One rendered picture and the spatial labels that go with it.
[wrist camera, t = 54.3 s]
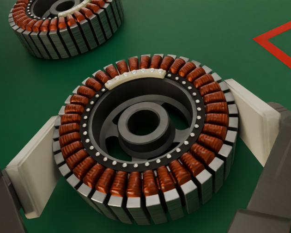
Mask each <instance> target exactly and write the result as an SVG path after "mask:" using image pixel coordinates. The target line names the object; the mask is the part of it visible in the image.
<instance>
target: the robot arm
mask: <svg viewBox="0 0 291 233"><path fill-rule="evenodd" d="M224 82H225V83H226V84H227V86H228V87H229V89H230V91H229V92H231V93H232V95H233V97H234V100H235V104H236V105H237V110H238V131H237V134H238V135H239V136H240V137H241V139H242V140H243V141H244V143H245V144H246V145H247V147H248V148H249V149H250V151H251V152H252V153H253V154H254V156H255V157H256V158H257V159H258V161H259V162H260V163H261V165H262V166H263V167H264V168H263V170H262V173H261V175H260V178H259V180H258V182H257V185H256V187H255V189H254V192H253V194H252V196H251V199H250V201H249V203H248V205H247V208H246V209H242V208H239V209H237V211H236V212H235V214H234V216H233V218H232V221H231V223H230V225H229V227H228V229H227V231H226V233H291V111H290V110H288V109H287V108H285V107H284V106H282V105H281V104H278V103H274V102H269V103H265V102H264V101H262V100H261V99H259V98H258V97H257V96H255V95H254V94H253V93H251V92H250V91H249V90H247V89H246V88H244V87H243V86H242V85H240V84H239V83H237V82H236V81H235V80H233V79H228V80H224ZM57 117H60V116H59V115H58V116H52V117H51V118H50V119H49V120H48V121H47V122H46V123H45V124H44V126H43V127H42V128H41V129H40V130H39V131H38V132H37V133H36V134H35V136H34V137H33V138H32V139H31V140H30V141H29V142H28V143H27V144H26V145H25V147H24V148H23V149H22V150H21V151H20V152H19V153H18V154H17V155H16V157H15V158H13V159H12V160H11V162H10V163H9V164H8V165H7V166H6V167H5V168H4V169H3V170H2V171H1V169H0V233H28V231H27V229H26V226H25V224H24V221H23V218H22V216H21V214H20V212H19V211H20V209H21V208H22V209H23V211H24V214H25V216H26V217H27V218H28V219H32V218H37V217H40V215H41V213H42V211H43V209H44V207H45V206H46V204H47V202H48V200H49V198H50V196H51V194H52V192H53V190H54V188H55V186H56V184H57V182H58V180H59V178H60V177H61V172H60V170H59V166H58V165H57V164H56V161H55V158H54V155H55V153H54V152H53V148H52V143H53V142H55V141H54V140H53V131H54V129H56V128H55V126H54V125H55V121H56V118H57Z"/></svg>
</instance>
